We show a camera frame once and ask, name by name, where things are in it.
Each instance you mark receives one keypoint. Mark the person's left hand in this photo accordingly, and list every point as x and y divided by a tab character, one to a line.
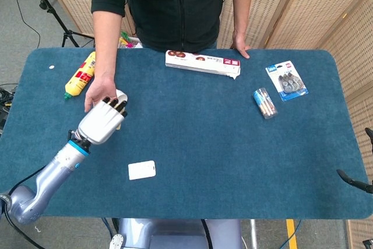
240	43

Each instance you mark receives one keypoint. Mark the person's right hand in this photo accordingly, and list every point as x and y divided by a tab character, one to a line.
99	90

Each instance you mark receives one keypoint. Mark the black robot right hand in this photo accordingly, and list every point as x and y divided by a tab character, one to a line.
357	183

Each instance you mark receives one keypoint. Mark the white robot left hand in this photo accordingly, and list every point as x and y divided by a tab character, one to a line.
100	122

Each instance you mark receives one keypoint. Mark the white cup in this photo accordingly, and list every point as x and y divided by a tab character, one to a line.
122	96

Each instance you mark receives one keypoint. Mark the person's left forearm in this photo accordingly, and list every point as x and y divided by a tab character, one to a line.
243	1

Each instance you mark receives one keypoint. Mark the person's right forearm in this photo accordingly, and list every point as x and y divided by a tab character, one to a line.
105	45

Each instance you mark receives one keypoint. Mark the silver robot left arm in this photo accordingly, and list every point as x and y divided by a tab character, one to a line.
43	179

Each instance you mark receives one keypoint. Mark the person's black zip jacket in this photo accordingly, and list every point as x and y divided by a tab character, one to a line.
175	7

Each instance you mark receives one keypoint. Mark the yellow squeeze bottle green cap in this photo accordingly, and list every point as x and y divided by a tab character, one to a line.
80	75

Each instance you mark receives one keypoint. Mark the long white printed box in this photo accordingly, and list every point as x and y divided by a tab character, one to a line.
201	62

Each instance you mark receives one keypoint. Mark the colourful toys in basket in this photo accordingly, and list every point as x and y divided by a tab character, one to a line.
128	42

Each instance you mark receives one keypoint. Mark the correction tape blister pack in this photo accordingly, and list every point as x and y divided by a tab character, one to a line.
287	81

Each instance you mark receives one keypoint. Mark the white plastic card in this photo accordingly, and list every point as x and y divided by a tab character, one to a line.
142	170

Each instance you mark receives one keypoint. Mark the clear pack of pencils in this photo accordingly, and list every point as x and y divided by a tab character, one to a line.
265	103

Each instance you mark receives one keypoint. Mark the black tripod stand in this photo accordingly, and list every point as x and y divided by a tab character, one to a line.
51	7

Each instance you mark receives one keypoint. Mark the blue felt table mat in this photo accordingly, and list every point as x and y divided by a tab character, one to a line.
204	132

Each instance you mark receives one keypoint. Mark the silver robot torso base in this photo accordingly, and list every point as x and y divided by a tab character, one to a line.
175	234

